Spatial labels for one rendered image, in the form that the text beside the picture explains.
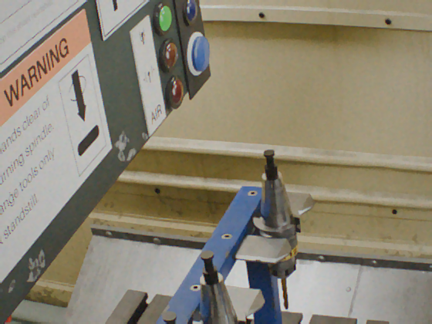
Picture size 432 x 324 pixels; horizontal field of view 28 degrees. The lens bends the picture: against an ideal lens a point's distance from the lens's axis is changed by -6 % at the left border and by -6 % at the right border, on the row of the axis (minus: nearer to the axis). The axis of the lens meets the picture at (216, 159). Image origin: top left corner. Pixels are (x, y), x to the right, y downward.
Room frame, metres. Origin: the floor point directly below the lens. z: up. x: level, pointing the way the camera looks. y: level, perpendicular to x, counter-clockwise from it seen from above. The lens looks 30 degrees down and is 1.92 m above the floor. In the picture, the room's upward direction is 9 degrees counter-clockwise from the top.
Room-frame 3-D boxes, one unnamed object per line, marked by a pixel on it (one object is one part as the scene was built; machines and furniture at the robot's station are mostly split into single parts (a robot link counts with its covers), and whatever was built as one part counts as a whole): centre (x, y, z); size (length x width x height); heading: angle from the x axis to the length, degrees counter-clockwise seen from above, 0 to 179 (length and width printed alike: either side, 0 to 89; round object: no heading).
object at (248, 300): (0.86, 0.00, 1.21); 0.07 x 0.05 x 0.01; 65
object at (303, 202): (1.06, -0.09, 1.21); 0.07 x 0.05 x 0.01; 65
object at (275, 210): (1.01, -0.07, 1.26); 0.04 x 0.04 x 0.07
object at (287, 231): (1.01, -0.07, 1.21); 0.06 x 0.06 x 0.03
